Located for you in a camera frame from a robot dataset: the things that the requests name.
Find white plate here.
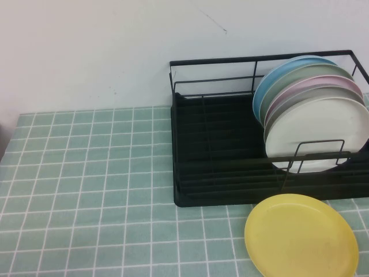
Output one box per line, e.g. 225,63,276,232
264,97,369,174

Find blue plate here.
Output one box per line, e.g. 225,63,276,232
252,55,338,123

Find green plate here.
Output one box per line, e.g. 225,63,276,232
259,63,355,128

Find grey plate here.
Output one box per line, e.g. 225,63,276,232
263,83,367,134

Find pink plate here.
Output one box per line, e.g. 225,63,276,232
265,74,364,125

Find yellow plate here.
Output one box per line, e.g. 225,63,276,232
244,193,360,277

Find black ridged drip tray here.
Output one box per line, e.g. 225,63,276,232
170,91,369,208

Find green tile-pattern tablecloth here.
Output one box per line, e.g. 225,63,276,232
0,92,369,277

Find black wire dish rack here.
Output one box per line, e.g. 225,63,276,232
168,50,369,200

